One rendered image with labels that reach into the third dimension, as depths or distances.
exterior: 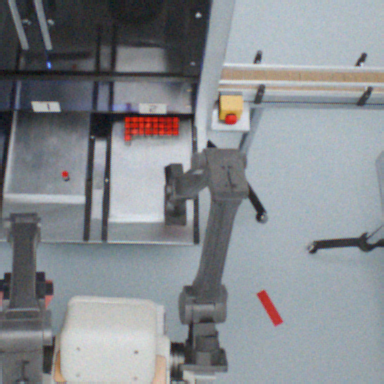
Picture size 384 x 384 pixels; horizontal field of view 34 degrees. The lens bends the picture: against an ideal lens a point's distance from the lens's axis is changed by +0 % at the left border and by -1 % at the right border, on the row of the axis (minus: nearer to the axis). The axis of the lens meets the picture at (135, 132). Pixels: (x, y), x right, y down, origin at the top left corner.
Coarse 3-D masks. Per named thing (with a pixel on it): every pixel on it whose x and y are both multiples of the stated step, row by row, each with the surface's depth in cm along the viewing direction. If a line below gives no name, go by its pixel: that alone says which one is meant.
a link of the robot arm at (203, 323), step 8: (192, 304) 144; (200, 304) 144; (208, 304) 145; (192, 312) 144; (200, 312) 144; (208, 312) 144; (192, 320) 144; (200, 320) 145; (208, 320) 145; (192, 328) 144; (200, 328) 144; (208, 328) 144
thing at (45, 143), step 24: (24, 120) 211; (48, 120) 211; (72, 120) 211; (24, 144) 207; (48, 144) 207; (72, 144) 207; (24, 168) 203; (48, 168) 203; (72, 168) 203; (24, 192) 199; (48, 192) 199; (72, 192) 199
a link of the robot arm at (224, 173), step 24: (216, 168) 129; (240, 168) 130; (216, 192) 126; (240, 192) 127; (216, 216) 130; (216, 240) 133; (216, 264) 137; (192, 288) 145; (216, 288) 141; (216, 312) 144
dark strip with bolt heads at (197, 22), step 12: (192, 0) 149; (204, 0) 149; (192, 12) 153; (204, 12) 153; (192, 24) 157; (204, 24) 157; (192, 36) 162; (204, 36) 162; (192, 48) 167; (192, 60) 172; (192, 72) 178
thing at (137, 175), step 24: (120, 144) 207; (144, 144) 207; (168, 144) 206; (120, 168) 203; (144, 168) 203; (120, 192) 199; (144, 192) 199; (120, 216) 194; (144, 216) 194; (192, 216) 193
